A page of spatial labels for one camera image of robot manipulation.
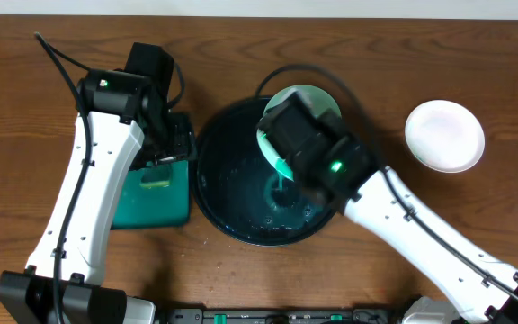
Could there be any mint plate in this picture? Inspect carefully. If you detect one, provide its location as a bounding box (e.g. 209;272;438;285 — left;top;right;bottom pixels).
256;130;293;181
263;85;342;117

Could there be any green scrub sponge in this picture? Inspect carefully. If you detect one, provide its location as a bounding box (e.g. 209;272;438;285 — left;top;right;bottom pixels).
139;164;173;189

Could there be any white plate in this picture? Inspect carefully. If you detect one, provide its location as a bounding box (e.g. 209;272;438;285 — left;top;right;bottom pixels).
404;100;486;174

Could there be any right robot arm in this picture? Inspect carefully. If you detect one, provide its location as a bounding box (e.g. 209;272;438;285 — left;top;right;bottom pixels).
257;90;518;323

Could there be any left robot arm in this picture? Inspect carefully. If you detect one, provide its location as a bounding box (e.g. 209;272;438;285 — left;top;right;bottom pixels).
0;43;196;323

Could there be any round black serving tray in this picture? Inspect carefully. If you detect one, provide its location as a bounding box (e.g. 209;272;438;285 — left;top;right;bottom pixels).
190;96;335;247

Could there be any black rectangular water tray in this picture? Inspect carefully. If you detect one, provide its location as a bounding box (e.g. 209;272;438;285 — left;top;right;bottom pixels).
112;112;197;230

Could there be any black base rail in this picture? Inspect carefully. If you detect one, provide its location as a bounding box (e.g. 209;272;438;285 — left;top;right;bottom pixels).
156;308;398;324

